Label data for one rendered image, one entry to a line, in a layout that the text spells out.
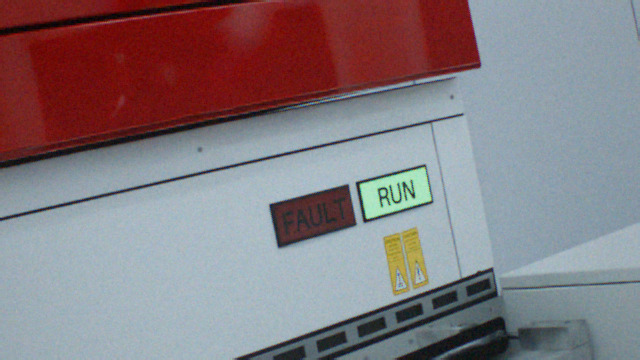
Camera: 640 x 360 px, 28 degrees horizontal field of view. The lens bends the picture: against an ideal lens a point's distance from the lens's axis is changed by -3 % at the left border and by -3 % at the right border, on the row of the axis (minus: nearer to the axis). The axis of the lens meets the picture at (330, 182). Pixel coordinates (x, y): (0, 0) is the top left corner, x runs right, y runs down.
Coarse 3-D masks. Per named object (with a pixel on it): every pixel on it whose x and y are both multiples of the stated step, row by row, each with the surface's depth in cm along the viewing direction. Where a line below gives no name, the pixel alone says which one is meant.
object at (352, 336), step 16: (448, 288) 156; (464, 288) 158; (480, 288) 161; (416, 304) 153; (432, 304) 155; (448, 304) 156; (368, 320) 147; (384, 320) 149; (400, 320) 151; (416, 320) 152; (320, 336) 142; (336, 336) 144; (352, 336) 145; (368, 336) 147; (272, 352) 137; (288, 352) 139; (304, 352) 141; (320, 352) 142
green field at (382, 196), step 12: (384, 180) 151; (396, 180) 152; (408, 180) 153; (420, 180) 155; (372, 192) 149; (384, 192) 151; (396, 192) 152; (408, 192) 153; (420, 192) 155; (372, 204) 149; (384, 204) 150; (396, 204) 152; (408, 204) 153; (372, 216) 149
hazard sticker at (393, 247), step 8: (384, 240) 150; (392, 240) 151; (400, 240) 152; (392, 248) 151; (400, 248) 152; (392, 256) 151; (400, 256) 152; (392, 264) 151; (400, 264) 152; (392, 272) 151; (400, 272) 151; (392, 280) 150; (400, 280) 151; (400, 288) 151; (408, 288) 152
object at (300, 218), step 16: (336, 192) 146; (288, 208) 141; (304, 208) 142; (320, 208) 144; (336, 208) 145; (288, 224) 141; (304, 224) 142; (320, 224) 144; (336, 224) 145; (288, 240) 140
